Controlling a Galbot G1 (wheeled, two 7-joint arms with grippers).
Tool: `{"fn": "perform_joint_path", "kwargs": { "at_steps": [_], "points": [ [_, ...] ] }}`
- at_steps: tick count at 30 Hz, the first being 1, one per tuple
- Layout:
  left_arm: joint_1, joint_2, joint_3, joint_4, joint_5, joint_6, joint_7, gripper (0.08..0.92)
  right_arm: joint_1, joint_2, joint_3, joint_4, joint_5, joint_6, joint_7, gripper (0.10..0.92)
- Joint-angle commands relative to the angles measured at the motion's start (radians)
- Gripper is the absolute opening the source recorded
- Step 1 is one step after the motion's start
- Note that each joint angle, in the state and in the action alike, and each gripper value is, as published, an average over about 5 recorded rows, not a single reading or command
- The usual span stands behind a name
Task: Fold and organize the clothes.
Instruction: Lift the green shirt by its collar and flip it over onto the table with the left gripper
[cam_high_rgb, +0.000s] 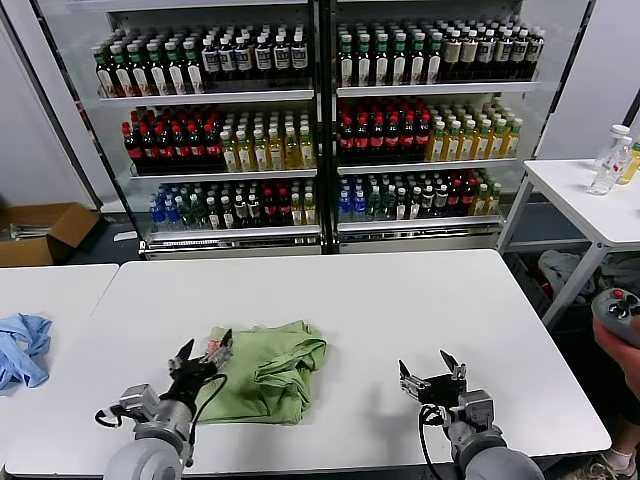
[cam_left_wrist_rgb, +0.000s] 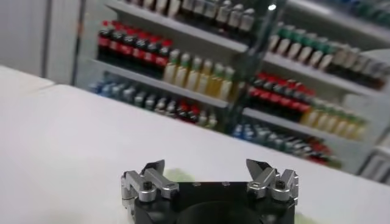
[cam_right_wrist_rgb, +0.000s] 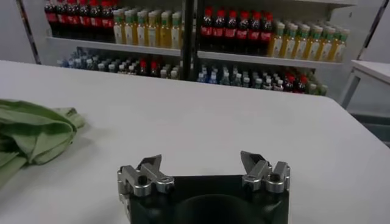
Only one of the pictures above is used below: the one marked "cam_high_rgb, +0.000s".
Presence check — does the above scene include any pale grey cloth pile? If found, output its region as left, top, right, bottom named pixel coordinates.
left=537, top=248, right=597, bottom=307

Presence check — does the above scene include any clear bottle white cap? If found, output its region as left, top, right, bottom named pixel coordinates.
left=593, top=124, right=633, bottom=171

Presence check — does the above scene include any white side table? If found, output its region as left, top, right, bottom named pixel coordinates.
left=494, top=158, right=640, bottom=329

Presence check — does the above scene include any clear bottle red label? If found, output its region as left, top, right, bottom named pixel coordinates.
left=588, top=136, right=633, bottom=197

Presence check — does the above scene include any light green polo shirt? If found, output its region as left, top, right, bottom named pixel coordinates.
left=193, top=319, right=329, bottom=426

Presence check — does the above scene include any yellow green tea bottle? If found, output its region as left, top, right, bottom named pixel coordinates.
left=489, top=118, right=506, bottom=160
left=429, top=121, right=447, bottom=162
left=459, top=119, right=477, bottom=161
left=474, top=119, right=492, bottom=160
left=503, top=117, right=523, bottom=159
left=444, top=120, right=462, bottom=161

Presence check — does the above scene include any red cap cola bottle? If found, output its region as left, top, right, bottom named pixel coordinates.
left=205, top=122, right=224, bottom=172
left=354, top=115, right=372, bottom=162
left=338, top=115, right=356, bottom=162
left=416, top=113, right=433, bottom=161
left=461, top=178, right=477, bottom=218
left=261, top=188, right=279, bottom=228
left=385, top=114, right=403, bottom=161
left=189, top=123, right=208, bottom=172
left=156, top=124, right=176, bottom=173
left=447, top=179, right=463, bottom=218
left=123, top=125, right=145, bottom=174
left=140, top=125, right=160, bottom=174
left=400, top=114, right=418, bottom=161
left=173, top=124, right=192, bottom=173
left=276, top=188, right=293, bottom=227
left=370, top=115, right=388, bottom=162

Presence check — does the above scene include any brown cardboard box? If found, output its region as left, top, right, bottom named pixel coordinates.
left=0, top=201, right=101, bottom=268

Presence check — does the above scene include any person's sneaker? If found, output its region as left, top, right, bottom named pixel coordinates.
left=589, top=448, right=635, bottom=480

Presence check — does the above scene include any person's forearm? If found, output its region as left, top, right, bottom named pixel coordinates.
left=619, top=362, right=640, bottom=399

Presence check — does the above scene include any open glass cooler door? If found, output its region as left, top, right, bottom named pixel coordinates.
left=519, top=0, right=599, bottom=161
left=0, top=0, right=149, bottom=254

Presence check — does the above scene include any green cap white label bottle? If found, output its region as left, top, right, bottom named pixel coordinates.
left=372, top=33, right=392, bottom=87
left=182, top=41, right=206, bottom=95
left=390, top=33, right=409, bottom=86
left=146, top=43, right=170, bottom=96
left=127, top=44, right=152, bottom=97
left=164, top=42, right=188, bottom=96
left=110, top=45, right=135, bottom=98
left=354, top=34, right=374, bottom=87
left=408, top=32, right=427, bottom=86
left=94, top=48, right=117, bottom=98
left=337, top=35, right=356, bottom=87
left=425, top=32, right=444, bottom=85

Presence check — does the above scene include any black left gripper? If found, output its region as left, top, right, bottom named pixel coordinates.
left=164, top=328, right=234, bottom=401

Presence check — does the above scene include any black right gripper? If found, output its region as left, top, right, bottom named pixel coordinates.
left=398, top=349, right=470, bottom=409

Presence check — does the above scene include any white cooler shelf board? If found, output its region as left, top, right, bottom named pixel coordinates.
left=337, top=157, right=519, bottom=177
left=147, top=224, right=323, bottom=241
left=335, top=81, right=542, bottom=99
left=97, top=89, right=316, bottom=105
left=337, top=215, right=504, bottom=234
left=128, top=168, right=319, bottom=182

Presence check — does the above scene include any crumpled light blue cloth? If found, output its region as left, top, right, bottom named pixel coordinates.
left=0, top=312, right=54, bottom=391

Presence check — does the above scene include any person's bare leg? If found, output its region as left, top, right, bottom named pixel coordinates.
left=613, top=422, right=640, bottom=455

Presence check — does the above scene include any glass door beverage cooler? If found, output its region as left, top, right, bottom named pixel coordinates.
left=94, top=0, right=326, bottom=264
left=324, top=0, right=546, bottom=256

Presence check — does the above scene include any bundle of metal rods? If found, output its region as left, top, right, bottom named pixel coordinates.
left=0, top=223, right=52, bottom=245

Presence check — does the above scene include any person's hand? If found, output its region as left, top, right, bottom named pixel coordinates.
left=592, top=319, right=640, bottom=374

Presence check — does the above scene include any grey remote controller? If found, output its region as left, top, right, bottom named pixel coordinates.
left=591, top=288, right=640, bottom=347

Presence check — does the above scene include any grey green cloth pile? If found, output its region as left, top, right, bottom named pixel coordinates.
left=598, top=253, right=640, bottom=301

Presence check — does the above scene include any dark bottle beige label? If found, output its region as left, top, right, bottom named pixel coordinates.
left=460, top=30, right=480, bottom=82
left=443, top=30, right=463, bottom=83

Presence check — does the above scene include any yellow drink bottle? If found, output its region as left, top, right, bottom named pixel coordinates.
left=615, top=141, right=640, bottom=186

